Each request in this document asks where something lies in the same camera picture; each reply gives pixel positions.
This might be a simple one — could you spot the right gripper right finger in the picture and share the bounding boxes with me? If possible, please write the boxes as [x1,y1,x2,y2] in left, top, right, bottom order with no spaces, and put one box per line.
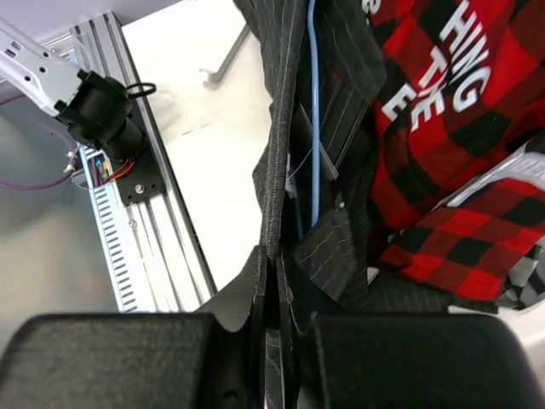
[275,256,539,408]

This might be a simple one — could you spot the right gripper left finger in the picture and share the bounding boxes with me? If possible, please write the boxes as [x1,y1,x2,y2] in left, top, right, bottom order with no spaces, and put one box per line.
[1,245,267,408]

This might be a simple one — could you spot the dark pinstriped shirt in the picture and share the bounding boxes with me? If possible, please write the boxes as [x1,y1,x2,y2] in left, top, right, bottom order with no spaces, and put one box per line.
[233,0,499,316]

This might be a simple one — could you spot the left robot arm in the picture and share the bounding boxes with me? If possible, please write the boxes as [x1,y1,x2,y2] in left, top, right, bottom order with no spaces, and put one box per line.
[1,20,146,161]

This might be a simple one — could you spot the grey black checked shirt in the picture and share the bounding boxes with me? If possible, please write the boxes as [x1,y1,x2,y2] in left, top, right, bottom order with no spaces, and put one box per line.
[502,239,544,310]

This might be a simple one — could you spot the white shirt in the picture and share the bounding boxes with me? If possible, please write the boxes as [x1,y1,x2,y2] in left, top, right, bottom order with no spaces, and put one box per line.
[440,134,544,207]

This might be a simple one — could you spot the red black plaid shirt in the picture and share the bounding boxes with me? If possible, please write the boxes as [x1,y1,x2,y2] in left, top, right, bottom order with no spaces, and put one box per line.
[362,1,544,300]

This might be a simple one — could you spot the metal clothes rack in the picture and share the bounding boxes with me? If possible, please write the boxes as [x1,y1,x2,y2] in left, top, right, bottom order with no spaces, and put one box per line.
[200,25,250,89]

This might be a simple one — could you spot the aluminium rail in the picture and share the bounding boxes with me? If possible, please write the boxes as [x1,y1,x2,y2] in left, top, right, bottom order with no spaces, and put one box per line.
[70,12,218,314]

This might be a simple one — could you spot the perforated cable duct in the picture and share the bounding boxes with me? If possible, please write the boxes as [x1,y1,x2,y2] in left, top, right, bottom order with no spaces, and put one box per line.
[79,147,139,313]

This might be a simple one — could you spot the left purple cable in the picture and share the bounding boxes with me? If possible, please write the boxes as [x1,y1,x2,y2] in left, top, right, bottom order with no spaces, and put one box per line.
[0,93,80,193]

